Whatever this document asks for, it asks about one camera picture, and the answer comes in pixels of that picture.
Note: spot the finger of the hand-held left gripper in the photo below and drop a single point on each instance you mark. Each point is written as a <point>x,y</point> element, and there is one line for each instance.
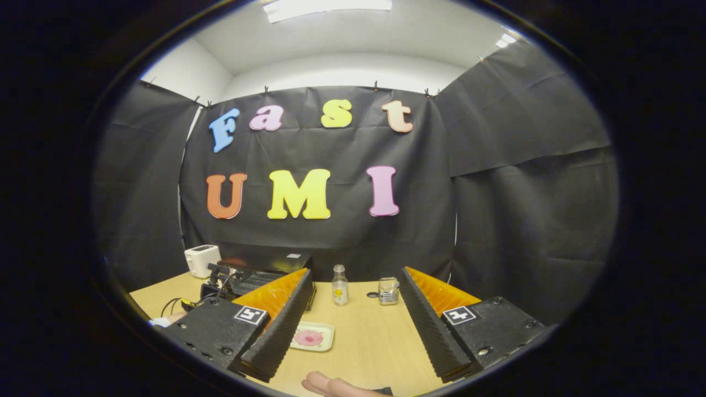
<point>253,284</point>

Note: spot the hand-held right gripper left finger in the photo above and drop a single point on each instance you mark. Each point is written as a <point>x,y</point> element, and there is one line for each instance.
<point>284,331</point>

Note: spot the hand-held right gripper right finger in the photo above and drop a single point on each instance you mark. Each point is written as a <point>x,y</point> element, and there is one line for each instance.
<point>433,336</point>

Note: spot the pink round cake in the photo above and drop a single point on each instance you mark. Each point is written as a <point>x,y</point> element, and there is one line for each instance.
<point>309,337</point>

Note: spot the black electric oven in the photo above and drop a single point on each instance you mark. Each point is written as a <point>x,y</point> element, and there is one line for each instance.
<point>276,263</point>

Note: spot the white rectangular food tray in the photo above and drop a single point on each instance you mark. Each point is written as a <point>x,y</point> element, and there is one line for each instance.
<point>325,331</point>

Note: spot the white toaster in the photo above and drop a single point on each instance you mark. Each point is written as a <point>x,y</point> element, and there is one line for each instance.
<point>201,262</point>

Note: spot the small ribbed glass jar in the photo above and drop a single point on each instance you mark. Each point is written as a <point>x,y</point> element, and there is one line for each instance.
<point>389,292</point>

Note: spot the small glass bottle yellow label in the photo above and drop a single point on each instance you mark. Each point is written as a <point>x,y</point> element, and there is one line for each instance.
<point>340,289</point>

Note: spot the black backdrop cloth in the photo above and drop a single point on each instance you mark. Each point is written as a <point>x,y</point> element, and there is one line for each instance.
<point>496,193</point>

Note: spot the large ceiling light panel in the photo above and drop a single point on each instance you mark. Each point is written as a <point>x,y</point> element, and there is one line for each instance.
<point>325,8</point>

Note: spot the small ceiling light panel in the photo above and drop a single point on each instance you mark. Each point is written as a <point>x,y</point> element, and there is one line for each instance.
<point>504,40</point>

